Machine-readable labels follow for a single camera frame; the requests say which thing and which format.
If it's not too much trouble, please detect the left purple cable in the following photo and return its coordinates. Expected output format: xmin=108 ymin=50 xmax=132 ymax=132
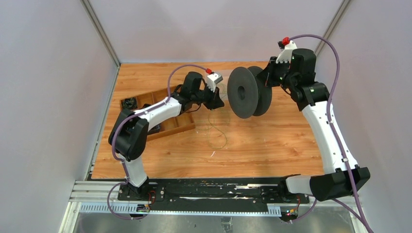
xmin=106 ymin=64 xmax=213 ymax=221

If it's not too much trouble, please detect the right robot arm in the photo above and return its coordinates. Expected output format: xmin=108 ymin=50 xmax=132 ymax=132
xmin=257 ymin=48 xmax=370 ymax=202

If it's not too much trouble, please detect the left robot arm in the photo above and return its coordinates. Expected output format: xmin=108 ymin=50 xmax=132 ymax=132
xmin=108 ymin=71 xmax=224 ymax=200

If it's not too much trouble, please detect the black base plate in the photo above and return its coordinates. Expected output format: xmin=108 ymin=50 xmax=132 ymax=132
xmin=118 ymin=177 xmax=309 ymax=216

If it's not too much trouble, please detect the wooden compartment tray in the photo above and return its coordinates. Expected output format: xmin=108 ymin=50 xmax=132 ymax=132
xmin=120 ymin=88 xmax=195 ymax=141

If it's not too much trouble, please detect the purple cable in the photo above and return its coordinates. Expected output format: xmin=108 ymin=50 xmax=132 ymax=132
xmin=106 ymin=64 xmax=213 ymax=221
xmin=282 ymin=34 xmax=374 ymax=233

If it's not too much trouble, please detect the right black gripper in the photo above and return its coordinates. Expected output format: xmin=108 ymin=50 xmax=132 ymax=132
xmin=257 ymin=56 xmax=297 ymax=89

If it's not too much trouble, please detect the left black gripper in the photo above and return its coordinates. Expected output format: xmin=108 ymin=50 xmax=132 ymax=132
xmin=192 ymin=83 xmax=225 ymax=111

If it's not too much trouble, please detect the green wire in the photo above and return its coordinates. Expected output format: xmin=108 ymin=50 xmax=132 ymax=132
xmin=206 ymin=107 xmax=232 ymax=150

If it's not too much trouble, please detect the translucent plastic bin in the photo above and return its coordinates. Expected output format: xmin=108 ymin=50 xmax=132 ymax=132
xmin=204 ymin=69 xmax=232 ymax=101

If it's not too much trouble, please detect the aluminium frame rail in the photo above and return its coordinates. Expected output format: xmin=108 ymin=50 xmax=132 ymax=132
xmin=59 ymin=178 xmax=366 ymax=233

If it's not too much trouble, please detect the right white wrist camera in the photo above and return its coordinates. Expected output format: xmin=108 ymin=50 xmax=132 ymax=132
xmin=275 ymin=40 xmax=297 ymax=64

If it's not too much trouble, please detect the dark multicolour wire coil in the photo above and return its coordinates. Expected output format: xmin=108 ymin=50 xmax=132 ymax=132
xmin=121 ymin=97 xmax=138 ymax=112

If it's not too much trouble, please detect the dark grey spool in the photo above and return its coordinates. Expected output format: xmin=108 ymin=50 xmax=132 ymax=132
xmin=227 ymin=66 xmax=272 ymax=119

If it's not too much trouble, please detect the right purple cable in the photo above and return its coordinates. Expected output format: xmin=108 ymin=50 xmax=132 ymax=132
xmin=282 ymin=34 xmax=374 ymax=233

